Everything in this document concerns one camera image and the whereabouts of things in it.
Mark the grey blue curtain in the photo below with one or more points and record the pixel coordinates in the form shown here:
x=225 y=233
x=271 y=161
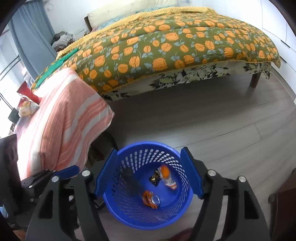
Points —
x=32 y=33

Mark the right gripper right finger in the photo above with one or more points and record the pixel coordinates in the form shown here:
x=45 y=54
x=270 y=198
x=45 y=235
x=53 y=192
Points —
x=244 y=218

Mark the pink white striped blanket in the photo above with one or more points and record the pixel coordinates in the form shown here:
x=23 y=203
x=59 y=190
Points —
x=58 y=135

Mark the pile of clothes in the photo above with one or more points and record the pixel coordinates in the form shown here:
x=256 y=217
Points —
x=61 y=40

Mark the green folded cloth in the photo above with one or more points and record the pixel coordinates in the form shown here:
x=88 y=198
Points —
x=51 y=69

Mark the red snack wrapper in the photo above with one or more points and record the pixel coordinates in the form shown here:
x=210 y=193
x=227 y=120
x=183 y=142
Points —
x=24 y=90

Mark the blue plastic basket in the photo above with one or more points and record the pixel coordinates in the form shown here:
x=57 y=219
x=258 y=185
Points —
x=136 y=163

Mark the wooden bed leg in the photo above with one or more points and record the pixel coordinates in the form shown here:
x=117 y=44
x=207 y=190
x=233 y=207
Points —
x=255 y=79

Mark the orange floral olive quilt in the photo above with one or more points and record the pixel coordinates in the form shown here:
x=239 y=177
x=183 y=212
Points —
x=167 y=39

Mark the gold black snack bag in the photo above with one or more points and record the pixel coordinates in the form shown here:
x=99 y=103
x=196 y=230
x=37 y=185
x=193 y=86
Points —
x=155 y=178

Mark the black white floral bedsheet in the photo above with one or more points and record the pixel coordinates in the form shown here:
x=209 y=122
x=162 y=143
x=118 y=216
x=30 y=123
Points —
x=185 y=76

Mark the orange white snack wrapper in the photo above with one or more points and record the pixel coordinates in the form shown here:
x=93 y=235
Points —
x=165 y=175

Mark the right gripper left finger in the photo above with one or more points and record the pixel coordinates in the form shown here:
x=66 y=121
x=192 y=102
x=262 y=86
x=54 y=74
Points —
x=68 y=204

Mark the white wardrobe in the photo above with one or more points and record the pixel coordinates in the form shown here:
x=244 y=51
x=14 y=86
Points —
x=265 y=16

